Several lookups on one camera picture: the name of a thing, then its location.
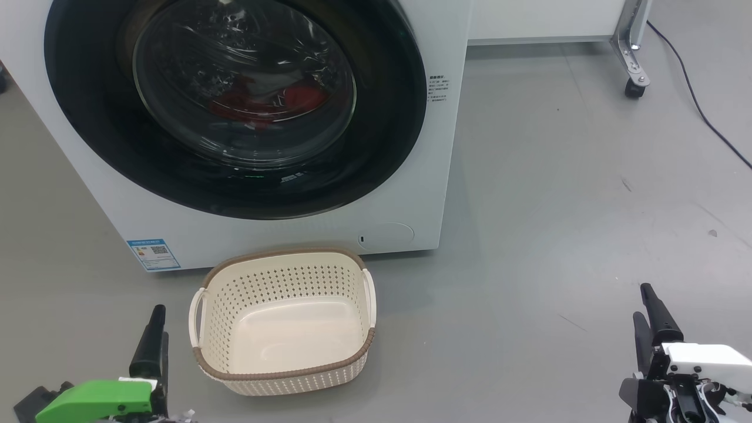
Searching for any washing machine round door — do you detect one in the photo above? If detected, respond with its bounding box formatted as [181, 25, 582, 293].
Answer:
[44, 0, 428, 221]

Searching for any red and white garment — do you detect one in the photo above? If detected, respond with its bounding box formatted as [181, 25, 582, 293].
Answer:
[210, 82, 331, 125]

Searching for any cream perforated laundry basket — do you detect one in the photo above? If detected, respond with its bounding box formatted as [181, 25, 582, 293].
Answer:
[188, 247, 377, 397]

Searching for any blue energy label sticker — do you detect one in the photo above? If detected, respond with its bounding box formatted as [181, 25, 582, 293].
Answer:
[126, 238, 181, 272]

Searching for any round white filter access cover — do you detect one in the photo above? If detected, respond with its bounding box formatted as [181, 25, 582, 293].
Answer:
[357, 222, 415, 252]

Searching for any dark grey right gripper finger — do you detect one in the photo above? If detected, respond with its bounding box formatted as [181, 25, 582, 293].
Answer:
[640, 283, 684, 347]
[633, 311, 654, 377]

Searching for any white partition panel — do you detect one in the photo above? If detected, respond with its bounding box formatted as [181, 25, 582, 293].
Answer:
[468, 0, 629, 46]

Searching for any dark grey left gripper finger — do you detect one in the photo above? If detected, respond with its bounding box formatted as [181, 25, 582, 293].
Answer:
[129, 304, 167, 378]
[154, 332, 171, 415]

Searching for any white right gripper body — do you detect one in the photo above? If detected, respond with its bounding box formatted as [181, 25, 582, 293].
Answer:
[620, 343, 752, 423]

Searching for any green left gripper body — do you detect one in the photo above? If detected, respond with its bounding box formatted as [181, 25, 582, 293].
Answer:
[35, 379, 160, 423]

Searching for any metal leg with caster wheel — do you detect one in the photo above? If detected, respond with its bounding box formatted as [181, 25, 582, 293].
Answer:
[610, 0, 653, 99]

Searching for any white front-load washing machine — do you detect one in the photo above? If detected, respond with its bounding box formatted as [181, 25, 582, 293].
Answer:
[0, 0, 474, 274]

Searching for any small text instruction sticker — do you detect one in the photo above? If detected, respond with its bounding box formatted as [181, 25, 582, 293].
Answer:
[428, 73, 450, 104]

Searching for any black floor cable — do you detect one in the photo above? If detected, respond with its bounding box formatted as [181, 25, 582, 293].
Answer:
[646, 21, 752, 171]

